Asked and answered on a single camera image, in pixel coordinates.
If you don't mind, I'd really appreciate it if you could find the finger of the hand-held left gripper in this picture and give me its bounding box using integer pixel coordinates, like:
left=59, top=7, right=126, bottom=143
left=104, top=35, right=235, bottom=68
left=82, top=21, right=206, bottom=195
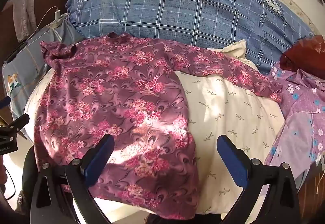
left=0, top=97, right=11, bottom=113
left=5, top=113, right=30, bottom=137

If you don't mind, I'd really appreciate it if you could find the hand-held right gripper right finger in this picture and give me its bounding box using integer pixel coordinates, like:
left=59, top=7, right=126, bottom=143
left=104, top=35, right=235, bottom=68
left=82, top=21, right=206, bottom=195
left=217, top=135, right=301, bottom=224

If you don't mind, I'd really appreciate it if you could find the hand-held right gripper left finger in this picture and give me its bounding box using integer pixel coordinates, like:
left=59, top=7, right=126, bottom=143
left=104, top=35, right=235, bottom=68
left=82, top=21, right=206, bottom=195
left=30, top=134, right=115, bottom=224

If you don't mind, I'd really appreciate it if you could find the maroon floral shirt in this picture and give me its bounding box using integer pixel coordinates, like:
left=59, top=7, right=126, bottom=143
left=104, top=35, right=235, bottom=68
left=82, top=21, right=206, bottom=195
left=33, top=32, right=283, bottom=219

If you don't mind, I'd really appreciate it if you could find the light blue pillow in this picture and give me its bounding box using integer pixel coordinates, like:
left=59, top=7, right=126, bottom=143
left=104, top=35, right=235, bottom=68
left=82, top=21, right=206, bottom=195
left=2, top=14, right=84, bottom=138

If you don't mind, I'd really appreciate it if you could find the purple floral garment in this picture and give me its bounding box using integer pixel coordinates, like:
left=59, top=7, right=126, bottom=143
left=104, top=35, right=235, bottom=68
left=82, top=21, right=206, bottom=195
left=264, top=63, right=325, bottom=176

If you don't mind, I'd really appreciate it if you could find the grey cloth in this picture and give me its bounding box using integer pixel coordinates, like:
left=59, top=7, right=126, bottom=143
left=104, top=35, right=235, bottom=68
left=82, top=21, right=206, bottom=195
left=11, top=0, right=38, bottom=41

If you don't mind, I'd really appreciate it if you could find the white charger plug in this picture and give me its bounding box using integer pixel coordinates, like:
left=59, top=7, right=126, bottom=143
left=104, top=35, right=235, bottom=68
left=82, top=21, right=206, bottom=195
left=52, top=8, right=67, bottom=29

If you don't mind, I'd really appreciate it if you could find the dark red cloth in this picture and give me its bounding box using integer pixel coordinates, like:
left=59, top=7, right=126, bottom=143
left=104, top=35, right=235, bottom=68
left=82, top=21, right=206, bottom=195
left=279, top=35, right=325, bottom=72

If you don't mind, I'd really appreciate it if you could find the blue plaid quilt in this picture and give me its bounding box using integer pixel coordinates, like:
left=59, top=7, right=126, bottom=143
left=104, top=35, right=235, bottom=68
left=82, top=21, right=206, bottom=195
left=65, top=0, right=315, bottom=74

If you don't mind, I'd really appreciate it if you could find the black cable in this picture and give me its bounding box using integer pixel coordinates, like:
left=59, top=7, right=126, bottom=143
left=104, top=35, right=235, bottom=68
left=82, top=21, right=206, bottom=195
left=0, top=163, right=17, bottom=201

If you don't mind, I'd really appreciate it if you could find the white charging cable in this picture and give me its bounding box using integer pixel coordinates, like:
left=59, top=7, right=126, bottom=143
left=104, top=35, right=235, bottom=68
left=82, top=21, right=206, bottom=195
left=24, top=5, right=59, bottom=44

